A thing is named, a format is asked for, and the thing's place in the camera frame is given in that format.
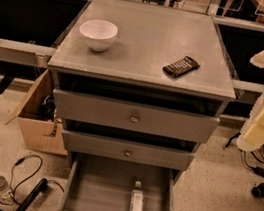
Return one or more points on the grey top drawer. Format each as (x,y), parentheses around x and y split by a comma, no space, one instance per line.
(134,117)

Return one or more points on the black snack bar packet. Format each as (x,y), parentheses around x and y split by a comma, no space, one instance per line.
(181,67)

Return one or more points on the open cardboard box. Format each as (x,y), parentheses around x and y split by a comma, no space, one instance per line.
(40,133)

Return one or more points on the grey middle drawer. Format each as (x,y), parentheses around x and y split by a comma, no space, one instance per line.
(125,150)

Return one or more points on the grey drawer cabinet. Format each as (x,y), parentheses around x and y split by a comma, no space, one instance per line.
(148,38)

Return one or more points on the black chair caster right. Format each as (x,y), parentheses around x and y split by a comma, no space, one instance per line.
(258,191)

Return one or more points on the white ceramic bowl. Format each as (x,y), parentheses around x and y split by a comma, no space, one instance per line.
(99,34)

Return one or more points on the black power adapter with cable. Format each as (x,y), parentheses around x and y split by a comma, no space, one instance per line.
(258,169)

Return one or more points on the clear plastic water bottle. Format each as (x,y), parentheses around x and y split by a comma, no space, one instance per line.
(137,199)

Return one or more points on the grey open bottom drawer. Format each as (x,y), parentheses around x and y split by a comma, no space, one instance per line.
(103,184)

